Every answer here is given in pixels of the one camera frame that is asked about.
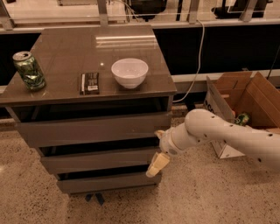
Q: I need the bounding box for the grey three-drawer cabinet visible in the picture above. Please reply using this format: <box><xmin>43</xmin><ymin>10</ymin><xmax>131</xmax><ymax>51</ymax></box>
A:
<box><xmin>0</xmin><ymin>24</ymin><xmax>178</xmax><ymax>196</ymax></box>

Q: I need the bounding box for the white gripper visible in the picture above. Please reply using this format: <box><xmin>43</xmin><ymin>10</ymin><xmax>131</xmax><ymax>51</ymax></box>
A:
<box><xmin>146</xmin><ymin>128</ymin><xmax>183</xmax><ymax>178</ymax></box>

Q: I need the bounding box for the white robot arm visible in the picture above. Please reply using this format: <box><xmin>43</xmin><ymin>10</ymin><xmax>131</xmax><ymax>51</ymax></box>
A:
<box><xmin>146</xmin><ymin>108</ymin><xmax>280</xmax><ymax>178</ymax></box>

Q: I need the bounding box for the grey top drawer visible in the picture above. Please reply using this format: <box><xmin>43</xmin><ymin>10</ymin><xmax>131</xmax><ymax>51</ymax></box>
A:
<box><xmin>17</xmin><ymin>112</ymin><xmax>172</xmax><ymax>147</ymax></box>

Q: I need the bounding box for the white cable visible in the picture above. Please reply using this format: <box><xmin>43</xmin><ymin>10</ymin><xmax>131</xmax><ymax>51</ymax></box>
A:
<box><xmin>172</xmin><ymin>19</ymin><xmax>206</xmax><ymax>104</ymax></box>

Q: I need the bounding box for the green soda can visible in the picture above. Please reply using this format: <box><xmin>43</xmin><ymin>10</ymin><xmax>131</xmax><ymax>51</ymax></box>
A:
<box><xmin>12</xmin><ymin>51</ymin><xmax>46</xmax><ymax>91</ymax></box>

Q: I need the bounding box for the grey drawer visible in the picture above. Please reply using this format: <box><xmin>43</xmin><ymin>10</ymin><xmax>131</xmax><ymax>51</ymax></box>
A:
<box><xmin>41</xmin><ymin>147</ymin><xmax>159</xmax><ymax>174</ymax></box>
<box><xmin>17</xmin><ymin>112</ymin><xmax>172</xmax><ymax>147</ymax></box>
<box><xmin>57</xmin><ymin>172</ymin><xmax>161</xmax><ymax>194</ymax></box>

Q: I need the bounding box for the grey middle drawer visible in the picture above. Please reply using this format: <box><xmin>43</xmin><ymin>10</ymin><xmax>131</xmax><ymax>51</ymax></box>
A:
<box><xmin>41</xmin><ymin>147</ymin><xmax>159</xmax><ymax>174</ymax></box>

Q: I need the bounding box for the green can in box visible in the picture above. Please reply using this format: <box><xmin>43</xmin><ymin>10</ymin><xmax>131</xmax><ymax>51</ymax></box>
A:
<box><xmin>234</xmin><ymin>113</ymin><xmax>250</xmax><ymax>126</ymax></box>

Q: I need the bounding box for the metal window railing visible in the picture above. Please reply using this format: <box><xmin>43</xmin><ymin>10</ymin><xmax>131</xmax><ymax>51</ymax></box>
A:
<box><xmin>0</xmin><ymin>0</ymin><xmax>280</xmax><ymax>31</ymax></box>

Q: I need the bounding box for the white bowl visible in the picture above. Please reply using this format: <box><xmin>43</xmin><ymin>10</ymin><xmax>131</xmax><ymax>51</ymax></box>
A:
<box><xmin>111</xmin><ymin>58</ymin><xmax>149</xmax><ymax>89</ymax></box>

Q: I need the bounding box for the grey bottom drawer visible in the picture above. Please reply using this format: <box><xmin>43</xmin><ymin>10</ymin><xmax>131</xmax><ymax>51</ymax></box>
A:
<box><xmin>57</xmin><ymin>172</ymin><xmax>161</xmax><ymax>194</ymax></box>

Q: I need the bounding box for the black snack bar wrapper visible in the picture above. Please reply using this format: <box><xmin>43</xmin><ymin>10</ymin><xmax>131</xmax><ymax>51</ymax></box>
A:
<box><xmin>80</xmin><ymin>72</ymin><xmax>100</xmax><ymax>95</ymax></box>

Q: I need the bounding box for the open cardboard box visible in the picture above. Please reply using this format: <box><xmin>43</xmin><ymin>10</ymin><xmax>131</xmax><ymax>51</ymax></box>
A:
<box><xmin>202</xmin><ymin>71</ymin><xmax>280</xmax><ymax>159</ymax></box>

